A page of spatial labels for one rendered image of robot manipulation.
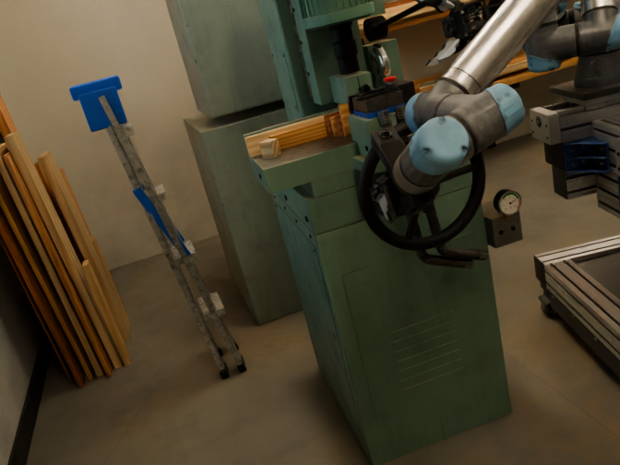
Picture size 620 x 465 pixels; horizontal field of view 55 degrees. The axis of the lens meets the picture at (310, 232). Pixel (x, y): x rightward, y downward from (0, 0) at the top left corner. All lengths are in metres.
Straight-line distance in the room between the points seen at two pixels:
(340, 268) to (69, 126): 2.63
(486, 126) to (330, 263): 0.66
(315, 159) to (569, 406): 1.04
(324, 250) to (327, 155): 0.23
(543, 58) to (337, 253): 0.66
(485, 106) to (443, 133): 0.09
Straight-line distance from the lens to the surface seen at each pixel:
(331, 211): 1.42
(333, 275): 1.47
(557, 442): 1.81
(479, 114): 0.92
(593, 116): 1.93
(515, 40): 1.11
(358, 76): 1.51
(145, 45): 3.81
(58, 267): 2.52
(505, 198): 1.53
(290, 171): 1.37
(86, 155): 3.85
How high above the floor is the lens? 1.20
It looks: 20 degrees down
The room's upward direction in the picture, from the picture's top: 14 degrees counter-clockwise
